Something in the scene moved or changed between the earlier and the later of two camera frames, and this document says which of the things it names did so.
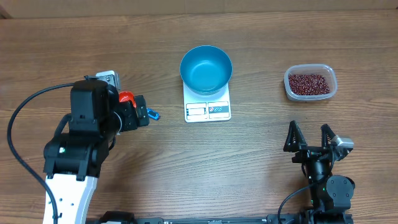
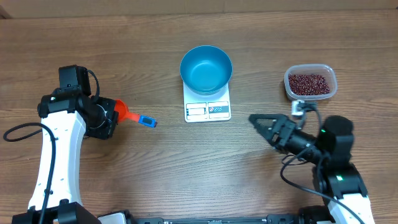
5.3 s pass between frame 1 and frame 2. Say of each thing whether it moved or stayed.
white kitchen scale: stayed
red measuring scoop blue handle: moved
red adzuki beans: stayed
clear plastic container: stayed
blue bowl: stayed
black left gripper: moved
